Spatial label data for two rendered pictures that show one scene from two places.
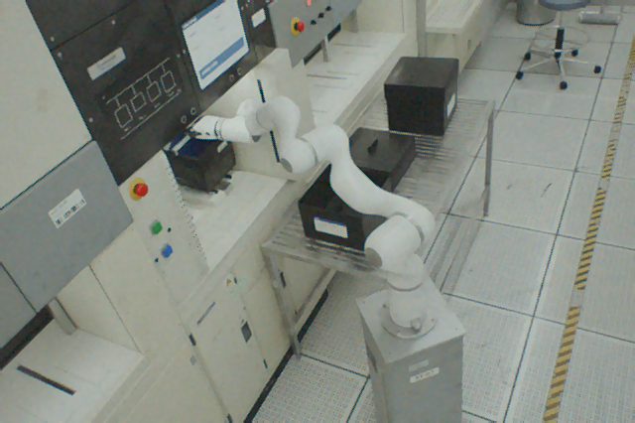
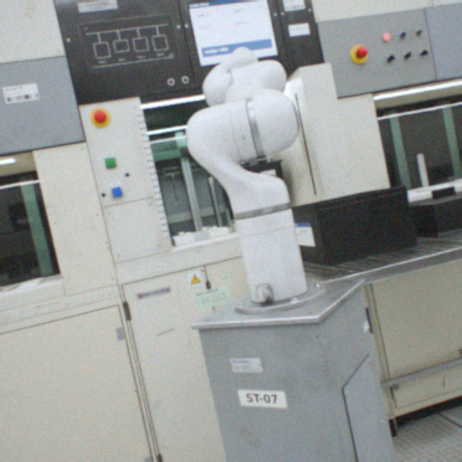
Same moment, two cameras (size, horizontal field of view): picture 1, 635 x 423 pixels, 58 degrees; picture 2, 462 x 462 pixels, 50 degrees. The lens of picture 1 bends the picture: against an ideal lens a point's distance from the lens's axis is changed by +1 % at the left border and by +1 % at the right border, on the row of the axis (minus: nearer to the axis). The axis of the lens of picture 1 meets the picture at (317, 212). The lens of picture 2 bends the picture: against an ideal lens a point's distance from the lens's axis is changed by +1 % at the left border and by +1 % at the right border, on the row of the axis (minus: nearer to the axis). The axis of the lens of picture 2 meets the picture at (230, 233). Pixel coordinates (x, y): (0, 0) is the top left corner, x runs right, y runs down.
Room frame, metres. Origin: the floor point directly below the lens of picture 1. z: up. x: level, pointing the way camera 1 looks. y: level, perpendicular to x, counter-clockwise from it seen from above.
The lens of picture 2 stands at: (0.40, -0.87, 0.97)
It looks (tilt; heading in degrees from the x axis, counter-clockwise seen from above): 3 degrees down; 43
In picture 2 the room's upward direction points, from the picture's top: 12 degrees counter-clockwise
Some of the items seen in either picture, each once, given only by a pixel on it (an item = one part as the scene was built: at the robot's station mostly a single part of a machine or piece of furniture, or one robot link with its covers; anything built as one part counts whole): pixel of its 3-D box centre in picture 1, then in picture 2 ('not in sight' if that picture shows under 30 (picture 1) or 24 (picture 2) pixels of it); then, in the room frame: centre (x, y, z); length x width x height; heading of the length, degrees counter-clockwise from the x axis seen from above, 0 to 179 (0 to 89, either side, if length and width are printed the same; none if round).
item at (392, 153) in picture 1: (373, 155); (446, 207); (2.06, -0.30, 0.83); 0.29 x 0.29 x 0.13; 54
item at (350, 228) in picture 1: (346, 206); (346, 225); (1.72, -0.12, 0.85); 0.28 x 0.28 x 0.17; 54
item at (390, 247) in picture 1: (395, 255); (235, 161); (1.18, -0.20, 1.07); 0.19 x 0.12 x 0.24; 125
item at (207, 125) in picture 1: (211, 127); not in sight; (1.93, 0.33, 1.19); 0.11 x 0.10 x 0.07; 56
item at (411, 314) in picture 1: (407, 296); (272, 257); (1.20, -0.23, 0.85); 0.19 x 0.19 x 0.18
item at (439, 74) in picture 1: (422, 94); not in sight; (2.38, -0.60, 0.89); 0.29 x 0.29 x 0.25; 59
